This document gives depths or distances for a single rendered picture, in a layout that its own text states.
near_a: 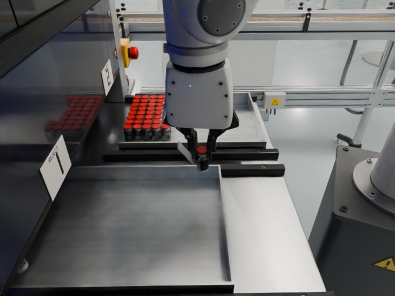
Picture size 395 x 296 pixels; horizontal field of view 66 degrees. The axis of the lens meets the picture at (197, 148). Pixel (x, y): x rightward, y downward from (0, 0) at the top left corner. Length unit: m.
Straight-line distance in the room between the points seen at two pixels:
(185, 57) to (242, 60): 1.97
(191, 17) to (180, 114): 0.19
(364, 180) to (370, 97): 1.37
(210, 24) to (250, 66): 2.09
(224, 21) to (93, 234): 0.41
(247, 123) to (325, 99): 1.19
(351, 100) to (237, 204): 1.53
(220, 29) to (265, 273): 0.36
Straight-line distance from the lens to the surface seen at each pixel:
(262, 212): 0.59
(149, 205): 0.60
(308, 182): 2.06
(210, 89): 0.43
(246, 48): 2.34
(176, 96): 0.45
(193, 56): 0.40
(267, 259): 0.53
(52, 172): 0.48
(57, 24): 0.55
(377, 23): 1.88
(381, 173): 0.72
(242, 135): 0.78
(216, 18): 0.31
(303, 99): 1.94
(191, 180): 0.64
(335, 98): 1.99
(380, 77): 2.07
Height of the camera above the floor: 1.31
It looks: 36 degrees down
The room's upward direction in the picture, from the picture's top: straight up
